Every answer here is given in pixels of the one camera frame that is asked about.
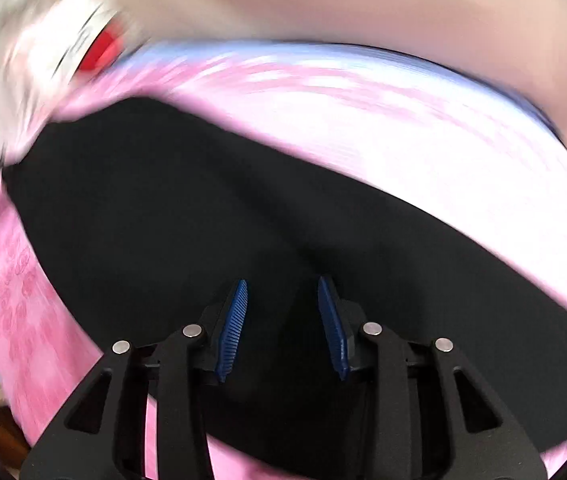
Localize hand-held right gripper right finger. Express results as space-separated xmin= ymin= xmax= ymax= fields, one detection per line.
xmin=317 ymin=275 xmax=549 ymax=480

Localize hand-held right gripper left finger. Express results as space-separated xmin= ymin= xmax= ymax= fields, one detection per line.
xmin=19 ymin=279 xmax=250 ymax=480

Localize black pants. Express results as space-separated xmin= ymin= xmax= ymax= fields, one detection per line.
xmin=0 ymin=96 xmax=567 ymax=480

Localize pink floral bedsheet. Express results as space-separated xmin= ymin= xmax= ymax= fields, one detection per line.
xmin=0 ymin=40 xmax=567 ymax=480

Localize white pillow with red print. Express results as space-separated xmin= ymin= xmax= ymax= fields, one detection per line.
xmin=0 ymin=0 xmax=136 ymax=126

